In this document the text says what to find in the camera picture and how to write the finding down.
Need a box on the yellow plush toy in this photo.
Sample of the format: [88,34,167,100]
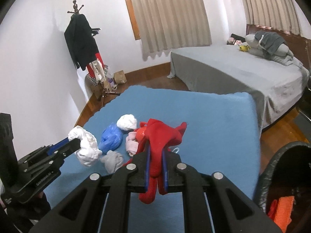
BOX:
[239,44,250,52]

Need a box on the checkered basket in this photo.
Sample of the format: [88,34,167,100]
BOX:
[87,64,109,86]

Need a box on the red plastic bag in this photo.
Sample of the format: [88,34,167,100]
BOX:
[135,122,147,142]

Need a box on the grey bed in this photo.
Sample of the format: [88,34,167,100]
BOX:
[168,45,309,129]

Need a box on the black trash bin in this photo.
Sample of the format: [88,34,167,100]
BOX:
[253,142,310,232]

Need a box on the brown paper bag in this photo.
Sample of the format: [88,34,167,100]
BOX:
[113,70,127,85]

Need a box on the pile of grey bedding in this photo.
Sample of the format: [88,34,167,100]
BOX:
[245,30,303,67]

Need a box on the white cloth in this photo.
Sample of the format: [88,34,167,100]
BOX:
[67,126,102,167]

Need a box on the wooden coat rack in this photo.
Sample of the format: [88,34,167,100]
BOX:
[64,0,121,104]

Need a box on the blue plastic bag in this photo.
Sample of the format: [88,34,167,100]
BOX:
[98,123,123,154]

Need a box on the white crumpled paper ball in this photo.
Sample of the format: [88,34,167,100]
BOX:
[116,114,138,131]

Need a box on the beige curtain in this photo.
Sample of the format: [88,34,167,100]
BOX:
[242,0,301,35]
[131,0,212,58]

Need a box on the wooden headboard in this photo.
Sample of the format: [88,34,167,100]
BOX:
[246,24,311,70]

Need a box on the left beige curtain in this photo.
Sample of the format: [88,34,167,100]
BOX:
[131,0,212,58]

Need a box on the pink sock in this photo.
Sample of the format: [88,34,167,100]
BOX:
[125,131,139,157]

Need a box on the grey sock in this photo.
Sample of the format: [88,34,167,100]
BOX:
[100,150,123,174]

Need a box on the red cloth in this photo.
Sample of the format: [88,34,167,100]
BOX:
[137,119,187,204]

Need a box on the right beige curtain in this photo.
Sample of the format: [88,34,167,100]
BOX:
[242,0,301,35]

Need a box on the black jacket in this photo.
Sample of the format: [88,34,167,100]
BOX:
[64,14,99,70]

